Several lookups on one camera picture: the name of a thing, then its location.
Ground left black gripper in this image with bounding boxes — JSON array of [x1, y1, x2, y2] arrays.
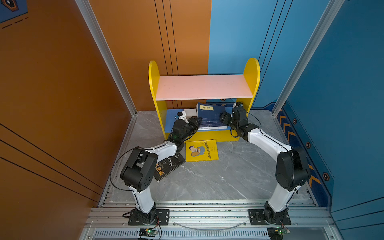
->
[[179, 116, 202, 144]]

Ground dark blue book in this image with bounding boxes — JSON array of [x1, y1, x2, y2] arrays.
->
[[198, 126, 228, 131], [197, 103, 226, 122], [200, 121, 227, 127]]

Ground white book with brown bars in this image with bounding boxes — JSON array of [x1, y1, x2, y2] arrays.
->
[[182, 108, 229, 132]]

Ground yellow book with cartoon man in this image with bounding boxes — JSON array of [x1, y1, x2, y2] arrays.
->
[[186, 140, 219, 162]]

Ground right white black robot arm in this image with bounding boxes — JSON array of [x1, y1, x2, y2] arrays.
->
[[220, 103, 311, 217]]

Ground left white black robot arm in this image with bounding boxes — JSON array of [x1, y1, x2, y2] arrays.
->
[[120, 117, 203, 215]]

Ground yellow shelf with pink and blue boards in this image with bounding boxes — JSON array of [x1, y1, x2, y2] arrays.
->
[[148, 58, 261, 138]]

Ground dark book left underneath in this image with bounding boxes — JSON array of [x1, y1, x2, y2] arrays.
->
[[154, 153, 186, 182]]

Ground left green circuit board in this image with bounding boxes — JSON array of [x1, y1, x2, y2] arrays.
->
[[139, 228, 159, 240]]

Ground green circuit board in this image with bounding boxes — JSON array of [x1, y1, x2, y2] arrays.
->
[[267, 228, 291, 240], [139, 228, 159, 240]]

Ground right green circuit board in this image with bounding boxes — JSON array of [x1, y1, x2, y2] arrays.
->
[[267, 228, 291, 240]]

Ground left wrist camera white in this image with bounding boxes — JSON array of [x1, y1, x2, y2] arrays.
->
[[176, 111, 188, 123]]

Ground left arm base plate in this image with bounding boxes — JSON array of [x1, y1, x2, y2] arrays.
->
[[128, 208, 170, 226]]

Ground aluminium rail frame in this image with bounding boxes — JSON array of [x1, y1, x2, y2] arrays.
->
[[85, 199, 343, 240]]

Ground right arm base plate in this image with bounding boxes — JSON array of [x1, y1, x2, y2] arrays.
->
[[248, 209, 292, 226]]

